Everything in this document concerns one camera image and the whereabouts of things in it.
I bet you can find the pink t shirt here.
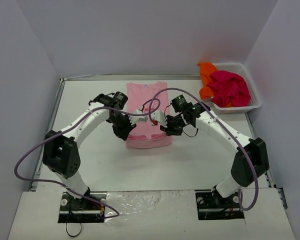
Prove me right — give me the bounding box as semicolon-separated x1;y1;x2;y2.
125;81;173;149

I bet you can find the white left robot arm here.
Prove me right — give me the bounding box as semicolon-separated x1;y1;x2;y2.
42;91;136;209

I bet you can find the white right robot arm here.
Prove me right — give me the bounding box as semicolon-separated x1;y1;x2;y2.
160;95;269;207

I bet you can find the orange t shirt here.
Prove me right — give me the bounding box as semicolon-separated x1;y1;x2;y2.
197;62;234;108

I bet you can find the magenta t shirt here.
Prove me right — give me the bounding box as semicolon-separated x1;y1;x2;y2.
207;70;251;108

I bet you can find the white plastic basket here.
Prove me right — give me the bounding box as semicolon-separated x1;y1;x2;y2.
213;62;262;114

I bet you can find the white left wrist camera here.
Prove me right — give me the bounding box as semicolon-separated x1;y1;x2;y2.
129;109;148;125

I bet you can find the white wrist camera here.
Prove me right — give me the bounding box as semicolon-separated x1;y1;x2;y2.
150;110;167;128
129;109;148;125

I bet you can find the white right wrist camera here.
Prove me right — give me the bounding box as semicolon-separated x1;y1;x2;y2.
150;110;167;128

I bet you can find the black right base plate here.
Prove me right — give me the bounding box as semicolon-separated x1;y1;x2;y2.
195;190;245;221

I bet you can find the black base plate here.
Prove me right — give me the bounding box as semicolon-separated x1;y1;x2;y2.
195;190;245;221
58;192;105;224

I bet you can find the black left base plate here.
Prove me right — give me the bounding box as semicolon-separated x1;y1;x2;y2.
58;192;105;224

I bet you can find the black thin cable loop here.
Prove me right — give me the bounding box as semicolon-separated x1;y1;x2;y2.
65;209;83;238

